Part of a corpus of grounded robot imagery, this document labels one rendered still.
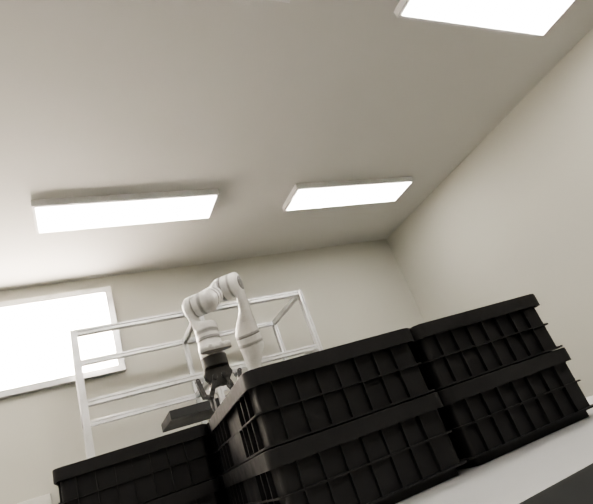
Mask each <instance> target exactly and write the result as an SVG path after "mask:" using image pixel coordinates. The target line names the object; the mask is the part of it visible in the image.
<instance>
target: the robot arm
mask: <svg viewBox="0 0 593 504"><path fill-rule="evenodd" d="M233 298H237V301H238V308H239V311H238V319H237V323H236V329H235V338H236V340H237V343H238V346H239V348H240V351H241V353H242V356H243V358H244V361H245V363H246V366H247V368H248V371H249V370H252V369H255V368H258V367H261V361H262V356H263V351H264V341H263V339H262V336H261V333H260V331H259V328H258V326H257V324H256V321H255V319H254V316H253V314H252V311H251V308H250V305H249V302H248V299H247V295H246V292H245V289H244V285H243V283H242V280H241V278H240V276H239V275H238V274H237V273H236V272H232V273H230V274H227V275H224V276H222V277H219V278H217V279H215V280H214V281H213V282H212V283H211V285H210V286H209V287H208V288H206V289H204V290H202V291H201V292H199V293H197V294H195V295H192V296H190V297H188V298H186V299H185V300H184V301H183V304H182V309H183V312H184V314H185V316H186V317H187V319H188V320H189V322H190V324H191V326H192V328H193V330H194V332H195V336H196V340H197V344H198V351H199V355H200V359H201V363H202V367H203V371H204V376H203V377H202V378H200V379H196V381H195V385H196V387H197V389H198V391H199V393H200V395H201V398H202V399H203V400H209V401H210V404H211V408H212V411H213V412H215V411H216V410H217V408H218V407H217V403H216V399H214V394H215V388H218V387H220V386H225V385H226V386H227V387H228V388H229V389H230V390H231V388H232V387H233V386H234V383H233V381H232V380H231V379H230V377H231V374H232V373H233V374H234V376H235V377H237V380H238V379H239V377H240V376H241V375H242V369H241V368H238V369H232V368H231V367H230V366H229V363H228V359H227V355H226V352H225V350H226V349H228V348H230V347H232V345H231V341H230V340H225V341H222V340H221V337H220V333H219V330H218V326H217V323H216V322H215V321H214V320H204V321H201V320H200V317H201V316H203V315H205V314H208V313H210V312H212V311H214V310H215V309H216V308H217V306H218V305H219V304H220V303H221V302H224V301H228V300H231V299H233ZM204 380H205V381H206V382H207V383H208V384H209V385H210V391H209V395H207V394H206V392H205V389H204V387H203V385H204Z"/></svg>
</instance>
